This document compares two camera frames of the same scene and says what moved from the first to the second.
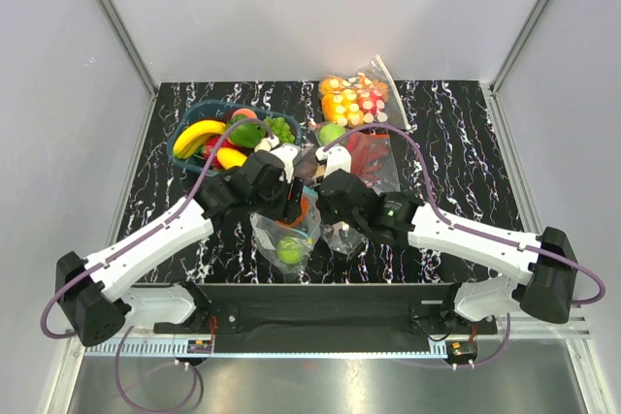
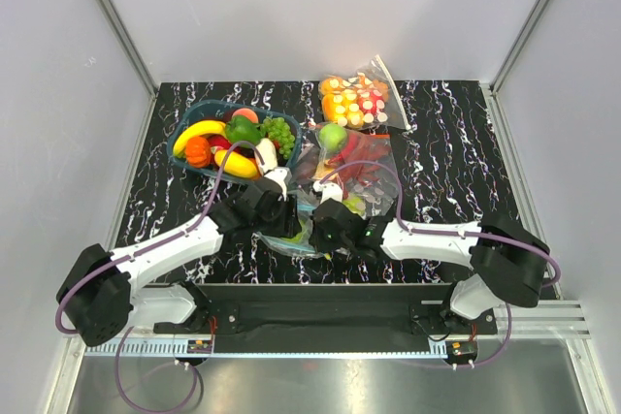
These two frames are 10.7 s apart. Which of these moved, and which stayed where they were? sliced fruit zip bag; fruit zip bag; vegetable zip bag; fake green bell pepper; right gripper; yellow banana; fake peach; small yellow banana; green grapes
Moved: fruit zip bag; right gripper
Stayed: small yellow banana; vegetable zip bag; yellow banana; fake green bell pepper; fake peach; green grapes; sliced fruit zip bag
